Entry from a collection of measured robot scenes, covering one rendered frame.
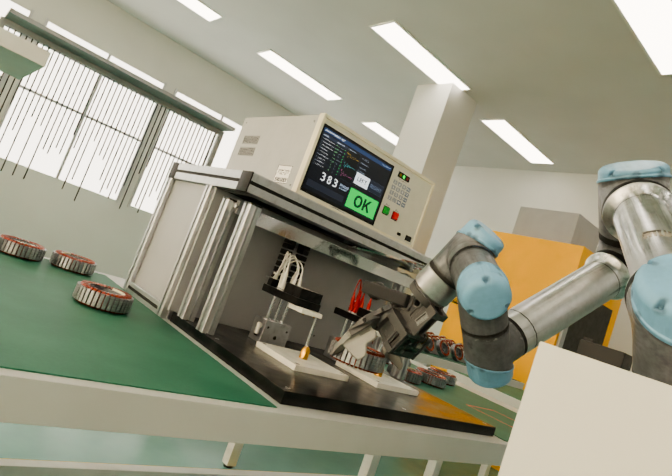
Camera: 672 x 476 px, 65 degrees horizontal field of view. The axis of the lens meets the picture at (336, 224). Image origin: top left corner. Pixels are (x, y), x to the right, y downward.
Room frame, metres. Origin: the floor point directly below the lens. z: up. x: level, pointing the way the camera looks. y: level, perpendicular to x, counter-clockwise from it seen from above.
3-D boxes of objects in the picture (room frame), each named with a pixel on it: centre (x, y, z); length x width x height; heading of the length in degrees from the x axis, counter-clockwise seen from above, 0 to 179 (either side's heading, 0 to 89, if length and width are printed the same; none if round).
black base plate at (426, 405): (1.24, -0.12, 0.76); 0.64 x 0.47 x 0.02; 129
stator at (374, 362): (1.03, -0.13, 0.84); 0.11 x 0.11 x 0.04
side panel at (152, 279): (1.33, 0.38, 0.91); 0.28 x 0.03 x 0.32; 39
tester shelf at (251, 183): (1.47, 0.07, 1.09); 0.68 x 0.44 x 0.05; 129
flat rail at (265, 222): (1.30, -0.06, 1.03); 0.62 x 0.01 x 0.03; 129
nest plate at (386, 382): (1.30, -0.22, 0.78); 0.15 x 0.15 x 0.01; 39
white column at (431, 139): (5.49, -0.65, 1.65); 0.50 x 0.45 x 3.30; 39
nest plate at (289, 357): (1.15, -0.03, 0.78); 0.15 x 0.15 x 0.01; 39
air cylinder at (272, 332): (1.26, 0.06, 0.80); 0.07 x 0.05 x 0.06; 129
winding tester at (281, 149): (1.48, 0.06, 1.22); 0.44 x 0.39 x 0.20; 129
